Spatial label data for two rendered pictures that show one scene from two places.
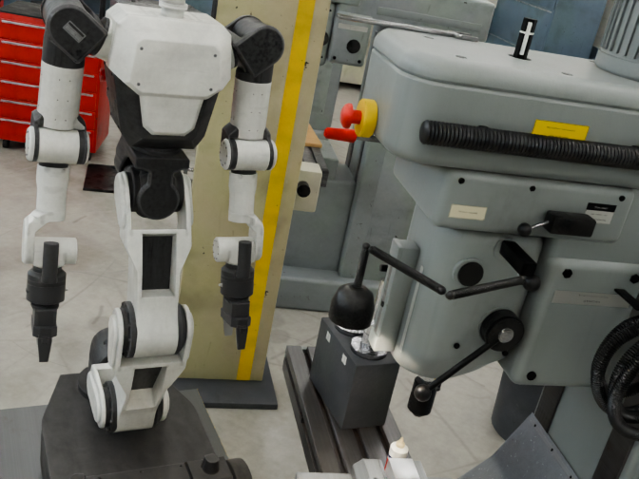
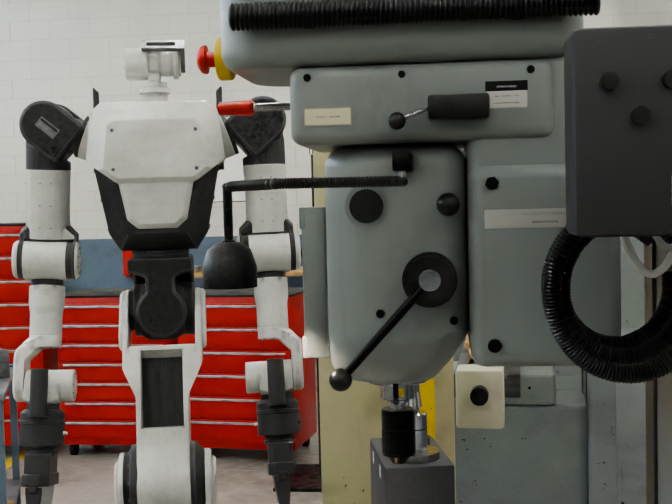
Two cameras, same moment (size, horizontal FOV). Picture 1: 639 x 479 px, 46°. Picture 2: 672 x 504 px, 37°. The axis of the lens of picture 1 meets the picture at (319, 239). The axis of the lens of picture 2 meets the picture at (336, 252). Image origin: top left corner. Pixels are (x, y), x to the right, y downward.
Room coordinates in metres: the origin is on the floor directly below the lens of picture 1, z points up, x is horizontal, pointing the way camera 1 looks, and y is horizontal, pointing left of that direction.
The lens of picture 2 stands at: (-0.10, -0.71, 1.56)
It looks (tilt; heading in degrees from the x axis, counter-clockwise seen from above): 3 degrees down; 22
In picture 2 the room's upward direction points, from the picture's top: 1 degrees counter-clockwise
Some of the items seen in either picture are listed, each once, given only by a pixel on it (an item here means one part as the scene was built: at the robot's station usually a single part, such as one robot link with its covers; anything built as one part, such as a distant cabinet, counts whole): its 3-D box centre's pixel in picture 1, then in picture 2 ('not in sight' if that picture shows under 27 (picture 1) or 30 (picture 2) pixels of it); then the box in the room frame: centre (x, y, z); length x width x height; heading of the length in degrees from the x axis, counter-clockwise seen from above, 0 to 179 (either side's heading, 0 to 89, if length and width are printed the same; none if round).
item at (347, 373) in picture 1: (353, 368); (410, 498); (1.63, -0.15, 1.02); 0.22 x 0.12 x 0.20; 27
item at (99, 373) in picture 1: (127, 393); not in sight; (1.79, 0.45, 0.68); 0.21 x 0.20 x 0.13; 29
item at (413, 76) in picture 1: (513, 106); (400, 15); (1.25, -0.27, 1.81); 0.47 x 0.26 x 0.16; 106
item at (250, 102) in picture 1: (249, 124); (266, 217); (1.84, 0.23, 1.52); 0.13 x 0.12 x 0.22; 118
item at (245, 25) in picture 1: (255, 49); (262, 133); (1.86, 0.24, 1.70); 0.12 x 0.09 x 0.14; 28
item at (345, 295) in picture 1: (353, 301); (229, 263); (1.10, -0.07, 1.48); 0.07 x 0.07 x 0.06
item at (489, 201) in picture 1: (507, 182); (422, 109); (1.25, -0.30, 1.68); 0.34 x 0.24 x 0.10; 106
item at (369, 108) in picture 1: (365, 118); (225, 58); (1.18, -0.03, 1.76); 0.06 x 0.02 x 0.06; 16
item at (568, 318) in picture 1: (550, 295); (537, 259); (1.29, -0.44, 1.47); 0.24 x 0.19 x 0.26; 16
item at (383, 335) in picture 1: (393, 296); (316, 281); (1.21, -0.15, 1.44); 0.04 x 0.04 x 0.21; 16
